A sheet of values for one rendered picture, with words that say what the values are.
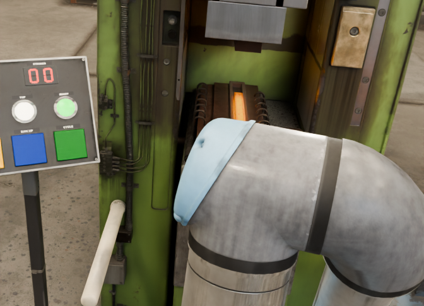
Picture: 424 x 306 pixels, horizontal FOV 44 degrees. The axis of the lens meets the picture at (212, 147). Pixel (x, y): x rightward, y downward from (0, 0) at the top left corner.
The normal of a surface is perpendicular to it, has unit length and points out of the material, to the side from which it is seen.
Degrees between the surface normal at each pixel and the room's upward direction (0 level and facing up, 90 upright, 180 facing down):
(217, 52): 90
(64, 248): 0
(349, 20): 90
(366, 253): 103
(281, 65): 90
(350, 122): 90
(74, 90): 60
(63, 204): 0
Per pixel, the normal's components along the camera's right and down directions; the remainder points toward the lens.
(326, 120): -0.02, 0.47
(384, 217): 0.22, 0.09
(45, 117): 0.39, -0.04
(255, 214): -0.19, 0.29
